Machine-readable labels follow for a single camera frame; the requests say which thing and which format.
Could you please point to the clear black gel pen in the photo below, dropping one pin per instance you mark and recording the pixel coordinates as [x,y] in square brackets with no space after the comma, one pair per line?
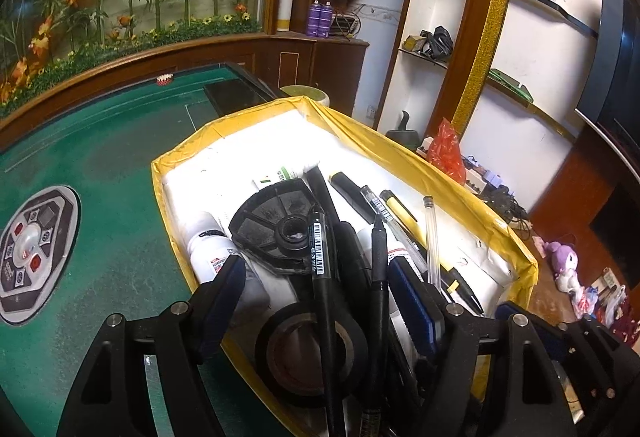
[372,202]

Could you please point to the round table control panel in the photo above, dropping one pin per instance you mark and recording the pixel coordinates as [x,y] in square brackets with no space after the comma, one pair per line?
[40,267]

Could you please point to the black fan-shaped plastic part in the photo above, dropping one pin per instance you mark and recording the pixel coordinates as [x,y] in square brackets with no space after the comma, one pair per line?
[260,222]

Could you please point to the black marker yellow-green cap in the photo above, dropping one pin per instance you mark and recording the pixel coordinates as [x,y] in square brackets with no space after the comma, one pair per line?
[355,197]

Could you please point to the white pill bottle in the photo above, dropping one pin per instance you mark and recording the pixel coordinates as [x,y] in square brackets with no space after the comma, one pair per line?
[205,252]

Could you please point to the green flat object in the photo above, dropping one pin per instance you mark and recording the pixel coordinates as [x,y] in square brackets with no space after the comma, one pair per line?
[510,84]

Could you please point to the black kettle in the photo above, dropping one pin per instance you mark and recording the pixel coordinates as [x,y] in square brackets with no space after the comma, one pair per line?
[405,134]

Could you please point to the yellow-taped white box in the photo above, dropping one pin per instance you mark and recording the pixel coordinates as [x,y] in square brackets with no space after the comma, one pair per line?
[260,137]

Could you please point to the low wooden cabinet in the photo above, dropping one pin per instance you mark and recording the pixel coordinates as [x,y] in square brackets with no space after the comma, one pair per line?
[300,62]

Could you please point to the red plastic bag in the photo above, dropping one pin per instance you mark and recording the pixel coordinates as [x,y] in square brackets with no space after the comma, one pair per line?
[445,152]

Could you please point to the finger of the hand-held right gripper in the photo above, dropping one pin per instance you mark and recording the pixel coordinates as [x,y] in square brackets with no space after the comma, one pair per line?
[600,352]
[550,342]

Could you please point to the clear plastic pen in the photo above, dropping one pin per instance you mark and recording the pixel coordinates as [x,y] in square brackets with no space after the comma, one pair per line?
[431,237]

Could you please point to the yellow pen black grip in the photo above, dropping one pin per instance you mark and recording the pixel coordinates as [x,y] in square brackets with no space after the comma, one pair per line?
[400,207]

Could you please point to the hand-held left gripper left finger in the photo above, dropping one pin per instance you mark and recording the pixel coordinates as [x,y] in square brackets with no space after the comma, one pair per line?
[222,297]

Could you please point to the black tape roll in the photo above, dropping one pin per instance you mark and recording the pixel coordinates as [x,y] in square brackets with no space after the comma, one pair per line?
[290,314]

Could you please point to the thin black pen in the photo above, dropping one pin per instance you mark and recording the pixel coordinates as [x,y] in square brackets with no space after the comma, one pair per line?
[377,267]

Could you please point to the black bag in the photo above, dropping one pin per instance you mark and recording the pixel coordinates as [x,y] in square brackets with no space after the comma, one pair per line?
[437,42]

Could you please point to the purple plush toy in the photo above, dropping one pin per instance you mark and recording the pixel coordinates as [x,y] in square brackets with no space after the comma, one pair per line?
[562,262]

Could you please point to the black pen striped label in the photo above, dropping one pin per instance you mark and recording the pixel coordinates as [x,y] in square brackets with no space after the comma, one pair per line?
[320,247]

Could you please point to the white tube green label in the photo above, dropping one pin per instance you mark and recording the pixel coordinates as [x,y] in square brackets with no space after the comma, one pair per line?
[290,172]

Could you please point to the green round stool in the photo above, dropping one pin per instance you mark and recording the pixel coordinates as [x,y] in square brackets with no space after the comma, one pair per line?
[305,93]

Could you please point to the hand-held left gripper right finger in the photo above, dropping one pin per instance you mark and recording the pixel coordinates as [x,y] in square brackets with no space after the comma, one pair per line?
[415,297]

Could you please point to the black flat tray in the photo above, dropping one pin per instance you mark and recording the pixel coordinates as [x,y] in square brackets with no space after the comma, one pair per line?
[235,93]

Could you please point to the dark television screen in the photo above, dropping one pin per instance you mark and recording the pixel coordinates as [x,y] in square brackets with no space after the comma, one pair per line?
[615,77]

